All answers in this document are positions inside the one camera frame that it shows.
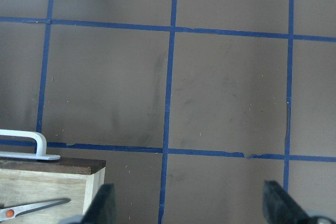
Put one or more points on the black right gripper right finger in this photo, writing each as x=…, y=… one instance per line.
x=279, y=207

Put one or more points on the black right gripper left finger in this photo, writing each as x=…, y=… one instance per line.
x=102, y=209

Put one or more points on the wooden drawer with white handle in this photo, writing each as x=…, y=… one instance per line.
x=34, y=177

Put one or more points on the orange grey handled scissors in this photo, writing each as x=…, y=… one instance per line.
x=15, y=211

